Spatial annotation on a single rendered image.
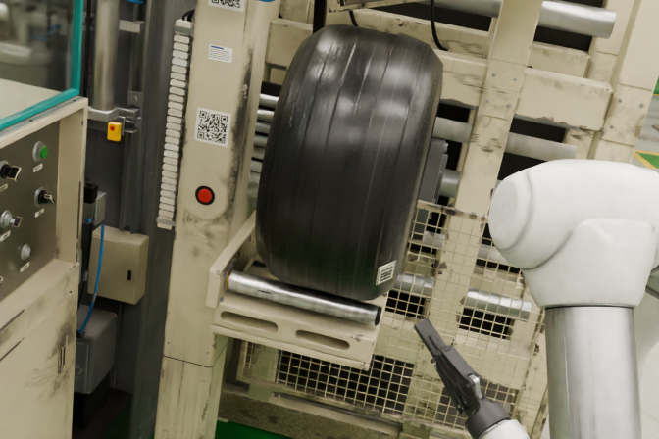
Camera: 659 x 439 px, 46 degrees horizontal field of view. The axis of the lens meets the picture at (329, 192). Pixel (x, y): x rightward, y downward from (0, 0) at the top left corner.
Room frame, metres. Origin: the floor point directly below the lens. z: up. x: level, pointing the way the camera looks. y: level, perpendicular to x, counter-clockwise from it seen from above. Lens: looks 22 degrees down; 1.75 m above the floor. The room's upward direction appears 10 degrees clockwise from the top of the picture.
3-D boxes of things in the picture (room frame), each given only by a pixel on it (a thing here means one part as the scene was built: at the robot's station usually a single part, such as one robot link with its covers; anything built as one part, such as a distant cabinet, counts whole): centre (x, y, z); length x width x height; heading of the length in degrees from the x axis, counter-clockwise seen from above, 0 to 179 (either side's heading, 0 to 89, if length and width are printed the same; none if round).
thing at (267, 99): (2.04, 0.17, 1.05); 0.20 x 0.15 x 0.30; 83
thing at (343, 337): (1.50, 0.02, 0.84); 0.36 x 0.09 x 0.06; 83
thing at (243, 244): (1.66, 0.18, 0.90); 0.40 x 0.03 x 0.10; 173
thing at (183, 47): (1.63, 0.35, 1.19); 0.05 x 0.04 x 0.48; 173
